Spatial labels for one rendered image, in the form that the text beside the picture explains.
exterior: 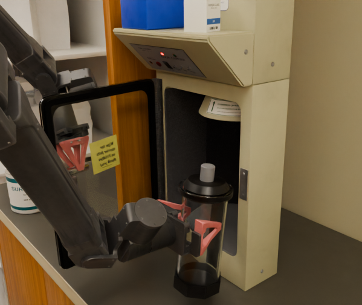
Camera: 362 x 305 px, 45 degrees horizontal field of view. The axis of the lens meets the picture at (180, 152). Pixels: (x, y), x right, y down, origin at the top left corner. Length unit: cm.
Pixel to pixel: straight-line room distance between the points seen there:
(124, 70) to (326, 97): 56
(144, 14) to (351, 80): 59
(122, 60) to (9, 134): 68
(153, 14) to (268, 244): 57
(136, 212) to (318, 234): 71
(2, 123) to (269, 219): 70
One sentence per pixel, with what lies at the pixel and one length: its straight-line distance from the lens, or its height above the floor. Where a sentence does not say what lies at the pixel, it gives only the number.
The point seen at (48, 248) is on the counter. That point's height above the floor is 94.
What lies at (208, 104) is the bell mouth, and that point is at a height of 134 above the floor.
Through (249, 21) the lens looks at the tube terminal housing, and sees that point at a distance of 86.
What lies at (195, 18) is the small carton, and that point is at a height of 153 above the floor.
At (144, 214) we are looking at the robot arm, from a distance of 71.
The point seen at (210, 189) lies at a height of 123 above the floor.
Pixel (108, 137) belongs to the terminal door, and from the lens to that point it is 102.
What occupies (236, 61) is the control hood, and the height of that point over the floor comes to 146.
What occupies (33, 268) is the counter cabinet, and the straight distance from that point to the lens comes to 147.
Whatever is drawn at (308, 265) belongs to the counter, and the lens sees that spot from 117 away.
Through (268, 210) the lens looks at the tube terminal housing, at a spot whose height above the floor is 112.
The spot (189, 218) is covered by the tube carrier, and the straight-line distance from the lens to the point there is 86.
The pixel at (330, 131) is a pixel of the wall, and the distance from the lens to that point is 130.
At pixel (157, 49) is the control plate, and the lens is 93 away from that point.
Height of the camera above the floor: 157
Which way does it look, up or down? 19 degrees down
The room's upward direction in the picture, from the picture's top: 1 degrees counter-clockwise
